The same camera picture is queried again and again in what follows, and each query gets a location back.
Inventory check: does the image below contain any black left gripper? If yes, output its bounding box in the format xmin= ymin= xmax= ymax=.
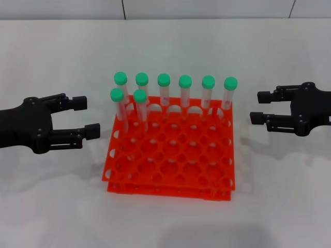
xmin=0 ymin=93 xmax=101 ymax=156

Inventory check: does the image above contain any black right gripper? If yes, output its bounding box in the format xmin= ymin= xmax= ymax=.
xmin=249 ymin=82 xmax=331 ymax=137

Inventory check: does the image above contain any clear green-capped test tube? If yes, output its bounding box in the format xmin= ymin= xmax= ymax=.
xmin=178 ymin=74 xmax=193 ymax=107
xmin=109 ymin=88 xmax=129 ymax=133
xmin=201 ymin=75 xmax=216 ymax=110
xmin=222 ymin=76 xmax=238 ymax=111
xmin=133 ymin=89 xmax=149 ymax=130
xmin=157 ymin=73 xmax=172 ymax=107
xmin=135 ymin=72 xmax=151 ymax=104
xmin=113 ymin=71 xmax=130 ymax=115

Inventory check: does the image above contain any orange test tube rack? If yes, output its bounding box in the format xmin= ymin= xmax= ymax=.
xmin=101 ymin=96 xmax=237 ymax=203

